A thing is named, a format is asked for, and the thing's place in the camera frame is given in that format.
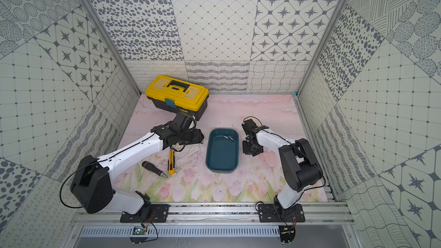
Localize yellow black toolbox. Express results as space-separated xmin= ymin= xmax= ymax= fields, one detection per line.
xmin=145 ymin=75 xmax=209 ymax=121

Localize right black circuit board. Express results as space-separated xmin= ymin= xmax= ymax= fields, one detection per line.
xmin=279 ymin=226 xmax=296 ymax=245

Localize white slotted cable duct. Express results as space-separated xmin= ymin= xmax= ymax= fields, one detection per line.
xmin=80 ymin=225 xmax=279 ymax=238

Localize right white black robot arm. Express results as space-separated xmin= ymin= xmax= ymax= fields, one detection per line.
xmin=242 ymin=117 xmax=323 ymax=214

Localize teal plastic storage tray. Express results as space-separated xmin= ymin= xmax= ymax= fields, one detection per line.
xmin=206 ymin=128 xmax=239 ymax=173

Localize left green circuit board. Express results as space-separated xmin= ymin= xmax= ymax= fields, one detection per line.
xmin=129 ymin=227 xmax=148 ymax=245

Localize aluminium mounting rail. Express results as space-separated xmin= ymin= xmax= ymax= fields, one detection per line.
xmin=71 ymin=202 xmax=355 ymax=226

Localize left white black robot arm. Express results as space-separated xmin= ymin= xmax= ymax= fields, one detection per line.
xmin=68 ymin=110 xmax=204 ymax=219

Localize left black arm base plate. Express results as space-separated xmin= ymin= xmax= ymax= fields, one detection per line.
xmin=120 ymin=204 xmax=170 ymax=223

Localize yellow utility knife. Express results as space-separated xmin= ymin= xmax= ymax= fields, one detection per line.
xmin=168 ymin=149 xmax=175 ymax=175

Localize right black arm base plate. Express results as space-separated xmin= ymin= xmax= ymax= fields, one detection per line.
xmin=255 ymin=202 xmax=305 ymax=223

